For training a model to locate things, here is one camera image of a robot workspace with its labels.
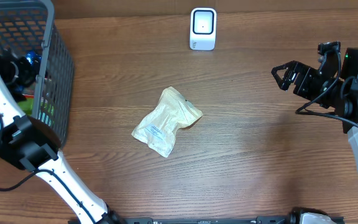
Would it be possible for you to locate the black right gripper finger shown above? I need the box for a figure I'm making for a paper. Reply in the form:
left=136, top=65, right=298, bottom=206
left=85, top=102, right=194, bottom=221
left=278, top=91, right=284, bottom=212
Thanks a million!
left=271, top=60, right=297, bottom=75
left=273, top=68, right=297, bottom=91

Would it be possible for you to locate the green snack packet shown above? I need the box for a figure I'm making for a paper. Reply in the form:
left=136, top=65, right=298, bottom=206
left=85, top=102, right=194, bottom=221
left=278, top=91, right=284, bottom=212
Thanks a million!
left=18, top=95, right=54, bottom=116

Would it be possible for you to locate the beige paper pouch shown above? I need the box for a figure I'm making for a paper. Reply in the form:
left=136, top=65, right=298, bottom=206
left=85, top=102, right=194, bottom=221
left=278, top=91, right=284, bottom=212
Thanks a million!
left=132, top=86, right=203, bottom=158

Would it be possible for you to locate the teal snack packet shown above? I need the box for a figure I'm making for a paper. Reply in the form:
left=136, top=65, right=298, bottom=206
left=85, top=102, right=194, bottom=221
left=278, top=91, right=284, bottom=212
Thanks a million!
left=39, top=105, right=54, bottom=126

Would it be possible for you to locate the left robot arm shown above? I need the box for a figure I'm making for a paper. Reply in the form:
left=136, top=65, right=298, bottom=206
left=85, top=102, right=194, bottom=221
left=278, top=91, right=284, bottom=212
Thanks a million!
left=0, top=50, right=125, bottom=223

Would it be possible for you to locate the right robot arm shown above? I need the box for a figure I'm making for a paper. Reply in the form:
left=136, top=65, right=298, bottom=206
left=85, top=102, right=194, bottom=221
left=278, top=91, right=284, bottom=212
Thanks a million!
left=271, top=42, right=358, bottom=173

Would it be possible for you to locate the white barcode scanner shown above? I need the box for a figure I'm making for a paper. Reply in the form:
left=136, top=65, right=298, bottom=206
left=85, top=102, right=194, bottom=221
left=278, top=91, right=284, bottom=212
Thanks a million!
left=190, top=7, right=217, bottom=51

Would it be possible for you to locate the blue Oreo cookie pack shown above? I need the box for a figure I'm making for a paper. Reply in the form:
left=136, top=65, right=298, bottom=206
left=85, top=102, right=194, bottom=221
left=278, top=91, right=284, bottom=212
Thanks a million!
left=11, top=50, right=42, bottom=94

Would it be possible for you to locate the grey plastic mesh basket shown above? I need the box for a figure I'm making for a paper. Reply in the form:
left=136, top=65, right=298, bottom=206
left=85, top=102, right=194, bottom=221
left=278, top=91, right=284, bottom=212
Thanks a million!
left=0, top=1, right=75, bottom=144

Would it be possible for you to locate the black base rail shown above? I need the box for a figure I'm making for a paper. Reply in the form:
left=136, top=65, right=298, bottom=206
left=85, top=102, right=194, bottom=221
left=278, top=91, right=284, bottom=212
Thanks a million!
left=68, top=207, right=345, bottom=224

